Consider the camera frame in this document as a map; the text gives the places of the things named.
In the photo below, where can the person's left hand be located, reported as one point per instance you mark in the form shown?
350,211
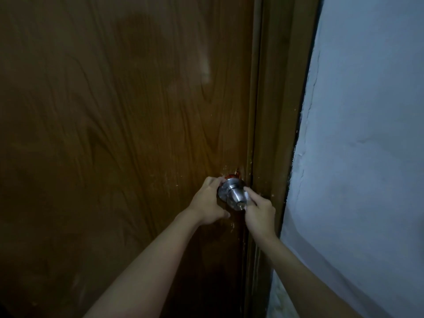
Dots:
207,203

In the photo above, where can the person's right hand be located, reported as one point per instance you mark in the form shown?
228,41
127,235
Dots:
261,216

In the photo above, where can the person's left thumb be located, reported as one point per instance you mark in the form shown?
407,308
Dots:
222,214

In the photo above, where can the person's right thumb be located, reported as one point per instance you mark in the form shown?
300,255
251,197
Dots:
249,207

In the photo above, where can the small silver key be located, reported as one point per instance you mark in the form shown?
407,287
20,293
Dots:
241,205

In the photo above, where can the silver round door knob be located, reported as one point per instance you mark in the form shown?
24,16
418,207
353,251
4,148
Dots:
232,192

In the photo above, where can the person's right forearm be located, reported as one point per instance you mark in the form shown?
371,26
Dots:
298,278

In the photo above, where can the person's left forearm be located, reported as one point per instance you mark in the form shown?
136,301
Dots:
145,268

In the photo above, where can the brown wooden door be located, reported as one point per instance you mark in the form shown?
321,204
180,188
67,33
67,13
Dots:
109,122

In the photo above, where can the brown wooden door frame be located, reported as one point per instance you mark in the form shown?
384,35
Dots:
278,95

